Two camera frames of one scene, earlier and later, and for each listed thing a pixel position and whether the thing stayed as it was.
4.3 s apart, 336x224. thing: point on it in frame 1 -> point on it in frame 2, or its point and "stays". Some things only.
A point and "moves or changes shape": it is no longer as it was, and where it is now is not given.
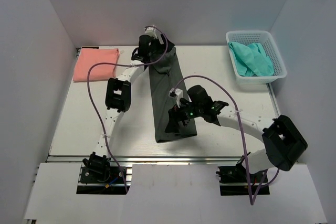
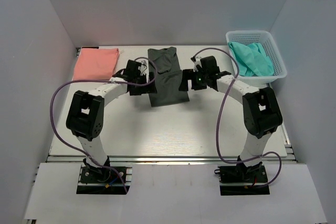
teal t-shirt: x=251 y=60 stays
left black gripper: x=161 y=47 -> x=150 y=88
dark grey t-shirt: x=165 y=74 moves or changes shape
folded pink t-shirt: x=88 y=56 stays
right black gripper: x=176 y=115 -> x=190 y=74
